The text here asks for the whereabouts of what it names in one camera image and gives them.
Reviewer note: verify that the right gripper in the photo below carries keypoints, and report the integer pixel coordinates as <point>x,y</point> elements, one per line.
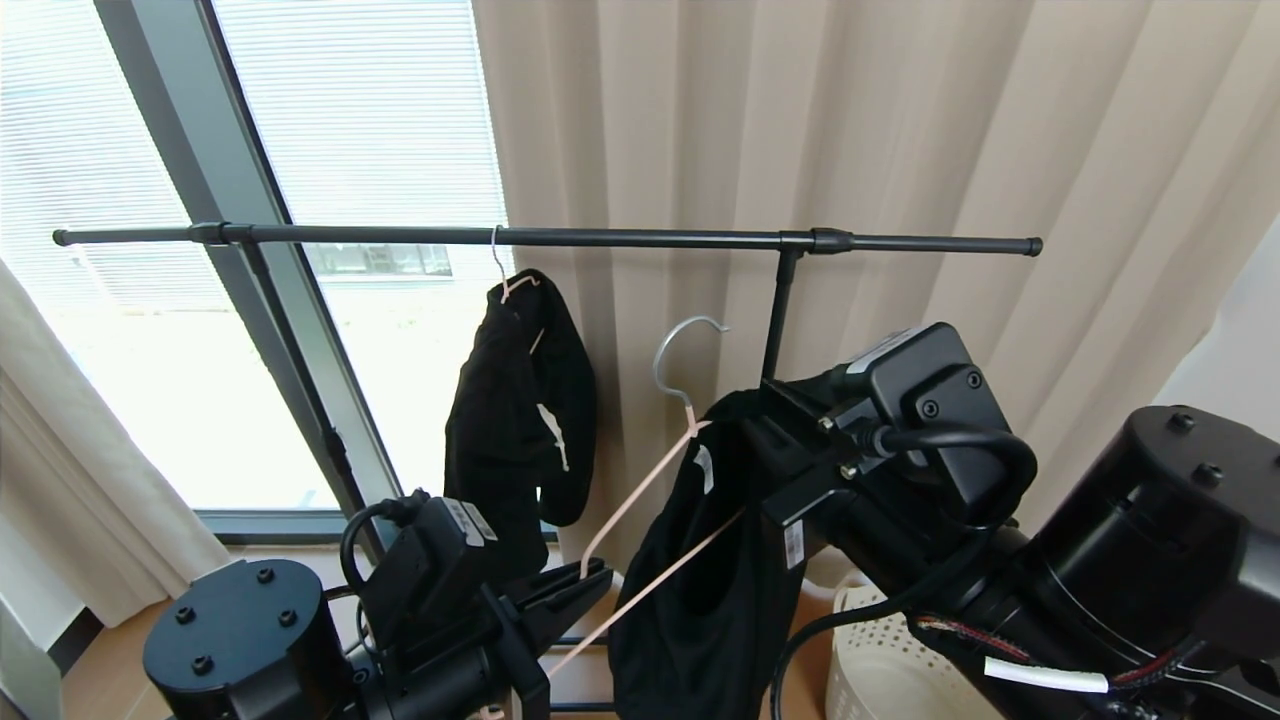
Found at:
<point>850,520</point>

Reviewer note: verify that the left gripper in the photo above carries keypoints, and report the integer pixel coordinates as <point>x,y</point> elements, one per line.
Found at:
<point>480,680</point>

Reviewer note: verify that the black garment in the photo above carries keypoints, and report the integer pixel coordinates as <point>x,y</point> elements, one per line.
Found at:
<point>690,620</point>

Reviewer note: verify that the pink clothes hanger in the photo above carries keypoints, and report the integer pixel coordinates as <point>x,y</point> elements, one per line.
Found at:
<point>495,250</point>
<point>640,497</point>

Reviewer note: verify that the black shorts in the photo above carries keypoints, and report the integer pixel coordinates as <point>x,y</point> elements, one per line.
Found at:
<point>510,430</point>

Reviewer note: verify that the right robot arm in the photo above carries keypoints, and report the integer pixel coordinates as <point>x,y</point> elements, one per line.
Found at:
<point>1130,560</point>

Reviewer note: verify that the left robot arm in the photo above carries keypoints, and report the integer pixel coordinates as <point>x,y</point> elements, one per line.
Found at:
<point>240,640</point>

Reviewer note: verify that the white laundry basket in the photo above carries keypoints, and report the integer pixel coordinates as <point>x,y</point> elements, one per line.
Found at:
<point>880,670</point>

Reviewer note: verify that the black clothes rack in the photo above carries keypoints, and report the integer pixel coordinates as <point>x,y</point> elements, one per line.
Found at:
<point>650,238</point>

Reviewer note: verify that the beige curtain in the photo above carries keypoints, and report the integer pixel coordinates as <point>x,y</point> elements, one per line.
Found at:
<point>850,130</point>
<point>80,500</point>

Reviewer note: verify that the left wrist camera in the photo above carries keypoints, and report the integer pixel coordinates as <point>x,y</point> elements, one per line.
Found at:
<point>430,560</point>

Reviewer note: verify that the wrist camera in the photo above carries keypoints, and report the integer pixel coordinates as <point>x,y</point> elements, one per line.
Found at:
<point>430,560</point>
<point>930,400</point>

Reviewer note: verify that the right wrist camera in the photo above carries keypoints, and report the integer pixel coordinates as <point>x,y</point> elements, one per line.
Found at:
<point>930,400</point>

